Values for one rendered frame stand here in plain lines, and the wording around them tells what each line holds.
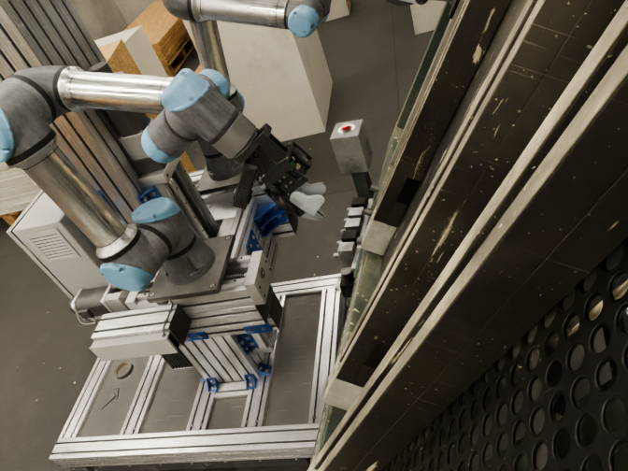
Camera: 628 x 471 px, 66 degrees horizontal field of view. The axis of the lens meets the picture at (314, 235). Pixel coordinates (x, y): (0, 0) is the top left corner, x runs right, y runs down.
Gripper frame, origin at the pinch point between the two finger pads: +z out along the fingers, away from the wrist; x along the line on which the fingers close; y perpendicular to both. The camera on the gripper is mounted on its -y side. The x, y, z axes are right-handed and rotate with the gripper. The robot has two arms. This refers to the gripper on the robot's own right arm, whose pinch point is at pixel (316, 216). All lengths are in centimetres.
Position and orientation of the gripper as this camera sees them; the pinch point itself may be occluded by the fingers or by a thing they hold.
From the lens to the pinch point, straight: 94.6
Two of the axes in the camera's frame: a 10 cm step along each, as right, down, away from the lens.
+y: 7.0, -4.7, -5.3
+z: 7.0, 5.6, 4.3
